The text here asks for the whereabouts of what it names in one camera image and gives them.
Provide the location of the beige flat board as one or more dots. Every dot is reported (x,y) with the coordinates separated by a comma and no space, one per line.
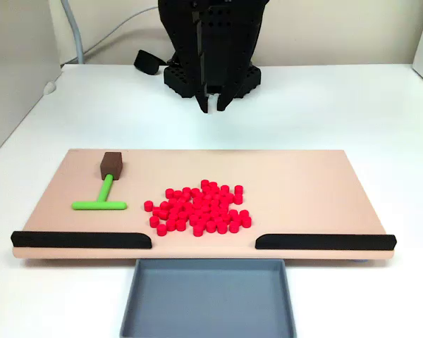
(303,197)

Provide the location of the grey partition panel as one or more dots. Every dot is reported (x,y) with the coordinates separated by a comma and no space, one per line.
(17,70)

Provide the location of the small red cylinder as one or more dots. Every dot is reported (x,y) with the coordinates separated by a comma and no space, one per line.
(215,204)
(225,188)
(199,229)
(148,206)
(206,190)
(178,194)
(184,216)
(215,215)
(238,189)
(197,207)
(234,213)
(154,221)
(229,197)
(195,219)
(198,196)
(215,190)
(223,212)
(211,226)
(169,193)
(202,223)
(161,229)
(227,218)
(186,197)
(171,225)
(224,207)
(173,203)
(238,219)
(175,212)
(215,209)
(213,185)
(217,198)
(244,213)
(204,183)
(246,221)
(206,210)
(174,218)
(182,224)
(198,202)
(206,204)
(183,202)
(165,214)
(195,192)
(211,194)
(190,212)
(224,202)
(202,194)
(222,227)
(219,220)
(158,212)
(234,226)
(222,194)
(165,205)
(208,199)
(200,214)
(179,207)
(188,207)
(187,191)
(238,198)
(206,218)

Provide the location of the grey shallow tray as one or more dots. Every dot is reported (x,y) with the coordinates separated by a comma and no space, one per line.
(208,303)

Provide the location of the black foam rail strip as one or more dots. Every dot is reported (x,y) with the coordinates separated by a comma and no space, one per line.
(81,240)
(324,242)

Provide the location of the white panel foot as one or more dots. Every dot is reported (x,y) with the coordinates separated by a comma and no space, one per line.
(50,88)

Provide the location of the black clamp knob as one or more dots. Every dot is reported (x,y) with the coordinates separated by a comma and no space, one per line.
(147,62)

